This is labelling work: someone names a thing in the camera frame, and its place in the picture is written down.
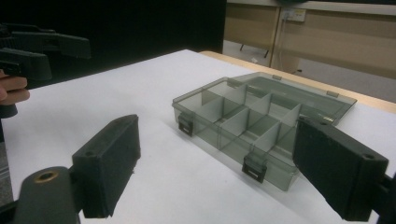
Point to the clear grey plastic compartment box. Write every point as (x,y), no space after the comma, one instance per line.
(249,124)

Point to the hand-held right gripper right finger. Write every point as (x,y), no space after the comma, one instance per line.
(330,168)

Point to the black stand legs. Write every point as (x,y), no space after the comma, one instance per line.
(253,51)

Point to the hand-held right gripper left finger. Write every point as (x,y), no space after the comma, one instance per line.
(106,161)

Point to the white wall socket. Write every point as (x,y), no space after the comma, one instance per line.
(294,14)

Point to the black curtain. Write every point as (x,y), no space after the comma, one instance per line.
(140,28)

